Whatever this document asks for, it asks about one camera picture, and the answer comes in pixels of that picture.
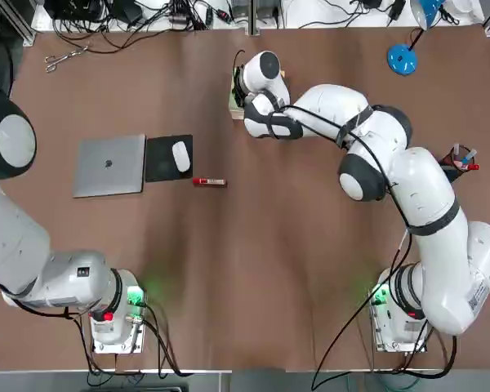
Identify silver metal scissors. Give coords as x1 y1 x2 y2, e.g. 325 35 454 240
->
44 43 91 74

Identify black mouse mat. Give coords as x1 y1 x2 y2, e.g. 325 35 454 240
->
145 134 194 184

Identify red marker white label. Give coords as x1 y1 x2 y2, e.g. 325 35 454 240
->
192 176 229 189

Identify black desk cable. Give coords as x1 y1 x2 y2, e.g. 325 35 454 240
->
51 18 149 55

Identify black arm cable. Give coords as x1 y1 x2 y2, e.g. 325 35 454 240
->
311 48 461 390
11 301 195 387

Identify long black power adapter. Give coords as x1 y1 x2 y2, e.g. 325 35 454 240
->
387 0 408 22

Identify aluminium frame post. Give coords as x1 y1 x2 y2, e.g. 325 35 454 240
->
248 0 261 36

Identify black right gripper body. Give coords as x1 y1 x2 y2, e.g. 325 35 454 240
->
233 65 249 108

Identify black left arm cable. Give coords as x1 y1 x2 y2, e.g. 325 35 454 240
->
11 301 195 387

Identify blue desk lamp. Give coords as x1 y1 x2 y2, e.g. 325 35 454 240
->
387 0 448 77

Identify black mesh pen holder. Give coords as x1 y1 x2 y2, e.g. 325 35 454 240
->
439 147 474 183

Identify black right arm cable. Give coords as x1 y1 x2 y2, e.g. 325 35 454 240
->
311 48 461 390

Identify white computer mouse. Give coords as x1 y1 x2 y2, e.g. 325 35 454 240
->
171 140 192 173

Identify grey closed laptop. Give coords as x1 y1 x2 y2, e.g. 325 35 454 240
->
72 133 147 200

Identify black dock box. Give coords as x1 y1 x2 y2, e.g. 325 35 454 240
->
44 0 104 21

